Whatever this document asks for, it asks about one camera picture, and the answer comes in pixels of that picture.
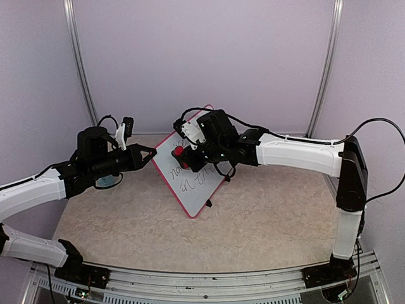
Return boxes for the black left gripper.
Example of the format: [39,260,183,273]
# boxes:
[89,143,157,180]

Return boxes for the red black whiteboard eraser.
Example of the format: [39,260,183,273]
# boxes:
[171,146,188,164]

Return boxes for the pink framed whiteboard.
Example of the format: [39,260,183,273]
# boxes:
[151,104,230,219]

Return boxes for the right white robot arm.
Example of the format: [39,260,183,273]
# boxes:
[172,109,368,281]

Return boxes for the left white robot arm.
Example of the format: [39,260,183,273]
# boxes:
[1,123,157,282]

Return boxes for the light blue ceramic mug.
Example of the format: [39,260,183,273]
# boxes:
[96,175,115,188]

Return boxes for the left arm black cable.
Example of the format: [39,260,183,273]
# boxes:
[96,115,120,146]

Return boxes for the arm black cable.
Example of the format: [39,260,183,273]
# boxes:
[96,115,120,146]
[173,107,405,203]

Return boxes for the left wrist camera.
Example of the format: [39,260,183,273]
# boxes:
[115,117,134,151]

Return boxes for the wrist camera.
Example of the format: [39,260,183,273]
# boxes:
[173,118,206,150]
[115,117,134,151]

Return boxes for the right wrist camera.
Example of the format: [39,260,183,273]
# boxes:
[173,118,206,150]

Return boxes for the front aluminium rail base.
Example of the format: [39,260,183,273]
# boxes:
[21,251,392,303]

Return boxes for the left aluminium frame post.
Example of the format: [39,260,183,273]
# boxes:
[63,0,99,125]

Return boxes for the aluminium frame post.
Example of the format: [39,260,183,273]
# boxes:
[63,0,99,125]
[306,0,344,137]

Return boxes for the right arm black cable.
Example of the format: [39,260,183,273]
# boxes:
[173,107,405,203]

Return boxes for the right aluminium frame post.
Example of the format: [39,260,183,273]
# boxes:
[306,0,344,137]

